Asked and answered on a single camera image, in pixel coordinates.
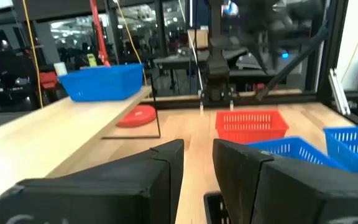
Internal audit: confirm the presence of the cardboard box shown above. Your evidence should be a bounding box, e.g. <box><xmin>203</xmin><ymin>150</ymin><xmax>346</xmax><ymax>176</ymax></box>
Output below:
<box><xmin>187</xmin><ymin>29</ymin><xmax>209</xmax><ymax>50</ymax></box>

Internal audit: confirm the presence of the silver aluminium bracket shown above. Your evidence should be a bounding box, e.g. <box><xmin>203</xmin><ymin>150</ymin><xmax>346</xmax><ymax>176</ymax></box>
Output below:
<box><xmin>328</xmin><ymin>68</ymin><xmax>351</xmax><ymax>116</ymax></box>

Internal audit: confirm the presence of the red plastic basket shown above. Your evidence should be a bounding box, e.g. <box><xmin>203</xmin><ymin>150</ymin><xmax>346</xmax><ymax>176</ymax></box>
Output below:
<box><xmin>214</xmin><ymin>110</ymin><xmax>290</xmax><ymax>144</ymax></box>

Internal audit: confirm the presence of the yellow hanging cable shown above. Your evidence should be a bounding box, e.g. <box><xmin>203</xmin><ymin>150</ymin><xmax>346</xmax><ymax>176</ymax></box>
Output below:
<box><xmin>339</xmin><ymin>0</ymin><xmax>358</xmax><ymax>83</ymax></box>
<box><xmin>22</xmin><ymin>0</ymin><xmax>44</xmax><ymax>109</ymax></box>
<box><xmin>116</xmin><ymin>0</ymin><xmax>148</xmax><ymax>87</ymax></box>

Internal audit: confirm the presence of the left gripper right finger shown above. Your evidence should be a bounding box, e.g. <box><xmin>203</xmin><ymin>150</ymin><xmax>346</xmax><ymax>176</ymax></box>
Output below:
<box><xmin>212</xmin><ymin>138</ymin><xmax>358</xmax><ymax>224</ymax></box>

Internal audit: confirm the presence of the wooden shelf with black legs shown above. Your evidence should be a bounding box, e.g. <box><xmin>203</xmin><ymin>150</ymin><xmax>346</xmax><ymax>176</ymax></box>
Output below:
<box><xmin>0</xmin><ymin>85</ymin><xmax>162</xmax><ymax>202</ymax></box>

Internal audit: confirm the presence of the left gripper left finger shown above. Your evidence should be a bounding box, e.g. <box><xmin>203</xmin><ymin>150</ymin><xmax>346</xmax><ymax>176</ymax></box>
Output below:
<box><xmin>0</xmin><ymin>139</ymin><xmax>185</xmax><ymax>224</ymax></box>

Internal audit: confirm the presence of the black plastic basket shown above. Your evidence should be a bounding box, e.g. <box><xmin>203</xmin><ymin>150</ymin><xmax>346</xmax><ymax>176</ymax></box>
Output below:
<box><xmin>203</xmin><ymin>191</ymin><xmax>231</xmax><ymax>224</ymax></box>

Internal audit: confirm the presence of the black aluminium table frame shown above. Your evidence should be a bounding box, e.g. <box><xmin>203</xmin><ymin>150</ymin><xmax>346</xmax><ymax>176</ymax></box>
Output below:
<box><xmin>141</xmin><ymin>0</ymin><xmax>358</xmax><ymax>125</ymax></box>

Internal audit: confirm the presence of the blue plastic basket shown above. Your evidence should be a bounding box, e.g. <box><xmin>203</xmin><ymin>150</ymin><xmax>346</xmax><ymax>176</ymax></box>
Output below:
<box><xmin>323</xmin><ymin>125</ymin><xmax>358</xmax><ymax>178</ymax></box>
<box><xmin>57</xmin><ymin>63</ymin><xmax>145</xmax><ymax>103</ymax></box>
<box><xmin>246</xmin><ymin>136</ymin><xmax>347</xmax><ymax>171</ymax></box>

